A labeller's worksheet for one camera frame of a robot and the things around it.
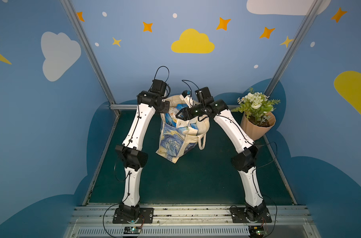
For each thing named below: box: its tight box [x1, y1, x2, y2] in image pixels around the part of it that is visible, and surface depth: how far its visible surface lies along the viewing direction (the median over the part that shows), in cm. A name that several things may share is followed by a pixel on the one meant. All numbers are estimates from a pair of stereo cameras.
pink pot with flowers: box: [231, 87, 281, 141], surface depth 92 cm
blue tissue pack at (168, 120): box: [165, 112, 178, 128], surface depth 84 cm
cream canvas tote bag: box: [155, 94, 211, 164], surface depth 86 cm
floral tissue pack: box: [176, 119, 199, 136], surface depth 85 cm
